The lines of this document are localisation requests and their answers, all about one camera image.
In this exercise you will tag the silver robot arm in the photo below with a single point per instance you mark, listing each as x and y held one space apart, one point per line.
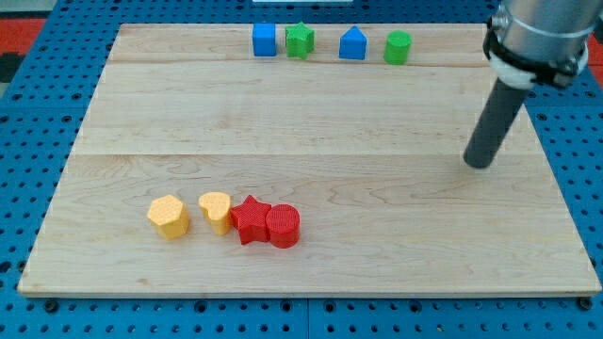
540 41

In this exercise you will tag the blue pentagon block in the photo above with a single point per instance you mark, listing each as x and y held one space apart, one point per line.
353 44

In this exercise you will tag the yellow heart block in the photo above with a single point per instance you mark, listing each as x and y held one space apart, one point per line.
216 207

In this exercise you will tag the wooden board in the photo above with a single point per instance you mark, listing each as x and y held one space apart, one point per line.
370 154

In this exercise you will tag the blue cube block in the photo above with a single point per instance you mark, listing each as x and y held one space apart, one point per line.
264 40

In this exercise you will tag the red star block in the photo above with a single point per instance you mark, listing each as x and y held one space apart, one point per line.
249 219

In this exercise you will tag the green star block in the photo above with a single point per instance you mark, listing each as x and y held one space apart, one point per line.
299 40

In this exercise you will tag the yellow hexagon block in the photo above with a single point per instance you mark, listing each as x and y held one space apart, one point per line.
169 217

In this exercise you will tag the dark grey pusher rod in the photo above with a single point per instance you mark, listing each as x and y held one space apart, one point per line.
496 120

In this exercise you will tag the green cylinder block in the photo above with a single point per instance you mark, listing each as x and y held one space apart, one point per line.
397 47

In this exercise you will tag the red cylinder block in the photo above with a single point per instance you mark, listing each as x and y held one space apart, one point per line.
284 225

